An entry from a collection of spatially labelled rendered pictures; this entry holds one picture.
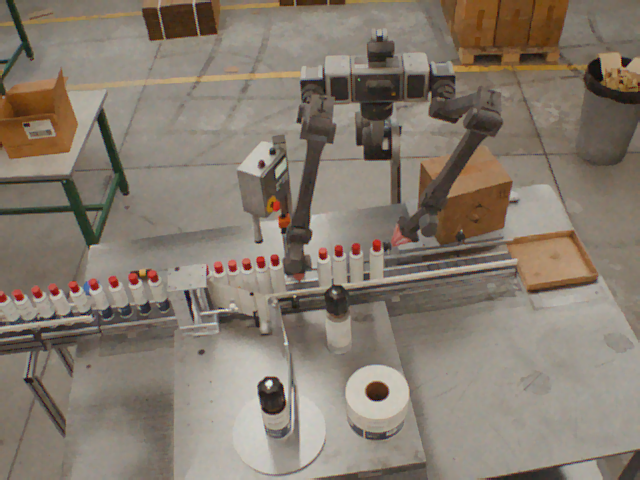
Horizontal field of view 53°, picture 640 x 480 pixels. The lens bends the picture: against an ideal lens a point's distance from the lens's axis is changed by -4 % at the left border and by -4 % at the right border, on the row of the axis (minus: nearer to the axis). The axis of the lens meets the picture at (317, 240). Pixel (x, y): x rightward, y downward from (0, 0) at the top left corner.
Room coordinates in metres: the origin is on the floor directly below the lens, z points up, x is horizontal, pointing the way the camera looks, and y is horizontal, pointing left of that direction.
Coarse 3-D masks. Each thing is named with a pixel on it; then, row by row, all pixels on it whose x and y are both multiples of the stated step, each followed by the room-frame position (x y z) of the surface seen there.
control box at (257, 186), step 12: (264, 144) 1.85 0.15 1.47; (252, 156) 1.79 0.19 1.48; (264, 156) 1.78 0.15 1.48; (276, 156) 1.78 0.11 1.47; (240, 168) 1.73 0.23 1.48; (252, 168) 1.72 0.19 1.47; (264, 168) 1.72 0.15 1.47; (240, 180) 1.72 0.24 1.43; (252, 180) 1.69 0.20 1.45; (264, 180) 1.69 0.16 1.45; (276, 180) 1.75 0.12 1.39; (288, 180) 1.81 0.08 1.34; (252, 192) 1.70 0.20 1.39; (264, 192) 1.68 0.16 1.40; (276, 192) 1.74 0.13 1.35; (252, 204) 1.70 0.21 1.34; (264, 204) 1.68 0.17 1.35; (264, 216) 1.68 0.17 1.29
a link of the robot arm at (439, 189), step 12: (468, 120) 1.69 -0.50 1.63; (468, 132) 1.70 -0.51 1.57; (480, 132) 1.68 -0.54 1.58; (492, 132) 1.68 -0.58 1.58; (468, 144) 1.69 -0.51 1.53; (456, 156) 1.70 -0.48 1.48; (468, 156) 1.69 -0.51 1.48; (444, 168) 1.73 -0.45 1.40; (456, 168) 1.69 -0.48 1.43; (432, 180) 1.75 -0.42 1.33; (444, 180) 1.70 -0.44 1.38; (432, 192) 1.71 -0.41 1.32; (444, 192) 1.70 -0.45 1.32; (432, 204) 1.71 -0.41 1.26; (444, 204) 1.70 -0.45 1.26
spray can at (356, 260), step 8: (352, 248) 1.70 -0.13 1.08; (360, 248) 1.70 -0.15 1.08; (352, 256) 1.69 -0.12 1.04; (360, 256) 1.69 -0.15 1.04; (352, 264) 1.69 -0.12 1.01; (360, 264) 1.69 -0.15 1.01; (352, 272) 1.69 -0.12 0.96; (360, 272) 1.69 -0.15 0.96; (352, 280) 1.69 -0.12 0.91; (360, 280) 1.69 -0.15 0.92
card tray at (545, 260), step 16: (528, 240) 1.89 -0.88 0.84; (544, 240) 1.89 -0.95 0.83; (560, 240) 1.89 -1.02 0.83; (576, 240) 1.87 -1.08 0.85; (512, 256) 1.82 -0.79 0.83; (528, 256) 1.81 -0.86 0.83; (544, 256) 1.80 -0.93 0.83; (560, 256) 1.80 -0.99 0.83; (576, 256) 1.79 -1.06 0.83; (528, 272) 1.72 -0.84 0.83; (544, 272) 1.72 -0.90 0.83; (560, 272) 1.71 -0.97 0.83; (576, 272) 1.70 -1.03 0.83; (592, 272) 1.69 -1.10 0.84; (528, 288) 1.63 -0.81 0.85; (544, 288) 1.64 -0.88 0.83
